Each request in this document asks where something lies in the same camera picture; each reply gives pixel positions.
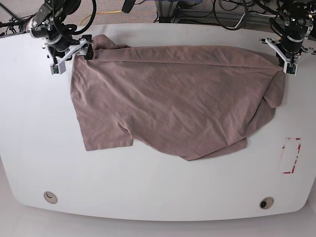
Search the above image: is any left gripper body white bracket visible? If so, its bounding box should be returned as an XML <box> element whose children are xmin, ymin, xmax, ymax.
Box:
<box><xmin>260</xmin><ymin>38</ymin><xmax>316</xmax><ymax>75</ymax></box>

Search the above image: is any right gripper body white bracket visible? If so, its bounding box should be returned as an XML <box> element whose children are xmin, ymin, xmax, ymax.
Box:
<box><xmin>43</xmin><ymin>34</ymin><xmax>93</xmax><ymax>75</ymax></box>

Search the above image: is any mauve pink T-shirt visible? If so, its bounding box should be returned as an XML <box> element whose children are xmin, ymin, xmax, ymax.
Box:
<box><xmin>71</xmin><ymin>35</ymin><xmax>285</xmax><ymax>161</ymax></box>

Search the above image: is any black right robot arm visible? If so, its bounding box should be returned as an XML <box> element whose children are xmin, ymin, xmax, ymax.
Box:
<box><xmin>30</xmin><ymin>0</ymin><xmax>97</xmax><ymax>75</ymax></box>

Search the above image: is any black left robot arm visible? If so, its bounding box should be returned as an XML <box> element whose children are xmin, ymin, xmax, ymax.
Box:
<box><xmin>256</xmin><ymin>0</ymin><xmax>316</xmax><ymax>75</ymax></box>

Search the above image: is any black tripod stand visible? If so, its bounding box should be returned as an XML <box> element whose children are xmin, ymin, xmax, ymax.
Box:
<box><xmin>0</xmin><ymin>3</ymin><xmax>35</xmax><ymax>38</ymax></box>

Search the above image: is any red tape rectangle marking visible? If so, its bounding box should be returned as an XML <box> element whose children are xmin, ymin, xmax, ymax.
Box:
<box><xmin>279</xmin><ymin>137</ymin><xmax>302</xmax><ymax>174</ymax></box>

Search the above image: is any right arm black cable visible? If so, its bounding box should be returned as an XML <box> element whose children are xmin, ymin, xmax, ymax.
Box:
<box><xmin>56</xmin><ymin>0</ymin><xmax>97</xmax><ymax>38</ymax></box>

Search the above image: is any yellow cable on floor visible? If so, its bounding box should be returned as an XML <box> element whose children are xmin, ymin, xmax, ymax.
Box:
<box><xmin>79</xmin><ymin>11</ymin><xmax>123</xmax><ymax>27</ymax></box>

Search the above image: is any aluminium frame base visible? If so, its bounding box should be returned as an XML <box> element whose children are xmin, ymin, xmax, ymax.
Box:
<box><xmin>153</xmin><ymin>0</ymin><xmax>213</xmax><ymax>24</ymax></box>

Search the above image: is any left table cable grommet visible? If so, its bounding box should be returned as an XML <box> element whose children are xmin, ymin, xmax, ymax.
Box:
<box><xmin>43</xmin><ymin>192</ymin><xmax>58</xmax><ymax>204</ymax></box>

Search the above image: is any table cable grommet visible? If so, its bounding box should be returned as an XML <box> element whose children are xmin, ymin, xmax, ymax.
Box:
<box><xmin>259</xmin><ymin>197</ymin><xmax>274</xmax><ymax>210</ymax></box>
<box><xmin>43</xmin><ymin>192</ymin><xmax>58</xmax><ymax>204</ymax></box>

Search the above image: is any right table cable grommet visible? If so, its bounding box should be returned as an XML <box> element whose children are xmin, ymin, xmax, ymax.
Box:
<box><xmin>259</xmin><ymin>197</ymin><xmax>274</xmax><ymax>210</ymax></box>

